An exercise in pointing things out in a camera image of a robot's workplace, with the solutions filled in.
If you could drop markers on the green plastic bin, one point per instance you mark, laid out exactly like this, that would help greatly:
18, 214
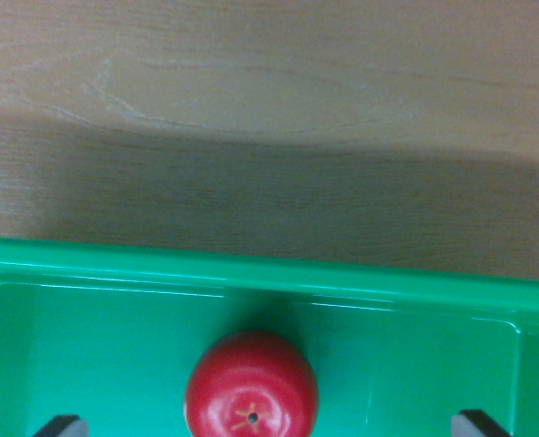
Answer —
388, 364

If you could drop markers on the red toy apple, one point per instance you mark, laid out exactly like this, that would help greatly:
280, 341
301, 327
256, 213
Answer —
251, 387

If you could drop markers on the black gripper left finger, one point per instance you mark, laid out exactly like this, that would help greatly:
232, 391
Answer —
62, 427

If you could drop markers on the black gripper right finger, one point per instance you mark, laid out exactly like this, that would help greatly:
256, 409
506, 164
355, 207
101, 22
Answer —
474, 425

